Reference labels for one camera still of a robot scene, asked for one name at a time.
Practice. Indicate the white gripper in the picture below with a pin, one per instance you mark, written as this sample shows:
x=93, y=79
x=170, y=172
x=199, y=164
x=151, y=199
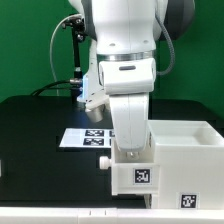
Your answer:
x=130, y=117

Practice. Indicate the white drawer without knob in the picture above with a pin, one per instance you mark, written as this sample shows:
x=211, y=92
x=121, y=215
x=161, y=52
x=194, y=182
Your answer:
x=138, y=176

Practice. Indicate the white drawer cabinet box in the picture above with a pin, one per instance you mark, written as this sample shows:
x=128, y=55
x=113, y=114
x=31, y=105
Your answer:
x=190, y=156

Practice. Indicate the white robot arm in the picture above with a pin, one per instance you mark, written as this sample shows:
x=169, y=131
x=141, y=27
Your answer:
x=125, y=33

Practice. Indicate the fiducial marker sheet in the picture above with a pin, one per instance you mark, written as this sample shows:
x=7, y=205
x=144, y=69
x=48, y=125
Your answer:
x=87, y=138

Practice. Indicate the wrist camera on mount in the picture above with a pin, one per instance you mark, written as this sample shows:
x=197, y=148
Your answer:
x=96, y=108

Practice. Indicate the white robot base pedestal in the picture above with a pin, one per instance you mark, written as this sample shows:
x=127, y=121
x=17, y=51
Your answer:
x=90, y=79

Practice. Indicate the black camera stand pole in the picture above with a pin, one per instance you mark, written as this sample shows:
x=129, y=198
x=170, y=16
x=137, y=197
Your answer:
x=75, y=22

